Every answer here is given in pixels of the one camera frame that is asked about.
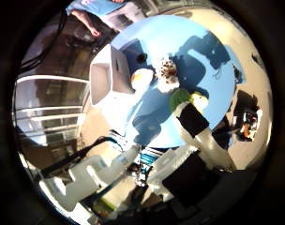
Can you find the green and yellow crochet toy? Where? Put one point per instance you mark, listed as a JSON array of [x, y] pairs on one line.
[[179, 97]]

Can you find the brown spotted white plush toy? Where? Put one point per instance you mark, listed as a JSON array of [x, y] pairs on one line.
[[168, 73]]

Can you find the white open container box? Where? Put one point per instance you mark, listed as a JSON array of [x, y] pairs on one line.
[[108, 78]]

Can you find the dark equipment with orange part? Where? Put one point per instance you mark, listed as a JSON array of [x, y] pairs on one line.
[[248, 123]]

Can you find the small dark round toy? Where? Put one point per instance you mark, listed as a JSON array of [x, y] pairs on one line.
[[142, 57]]

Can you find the blue table mat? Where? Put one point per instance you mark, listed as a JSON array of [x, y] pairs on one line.
[[167, 34]]

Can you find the person in blue shirt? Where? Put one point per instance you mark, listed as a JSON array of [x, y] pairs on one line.
[[102, 7]]

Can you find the white window frame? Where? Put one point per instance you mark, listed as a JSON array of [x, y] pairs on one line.
[[48, 78]]

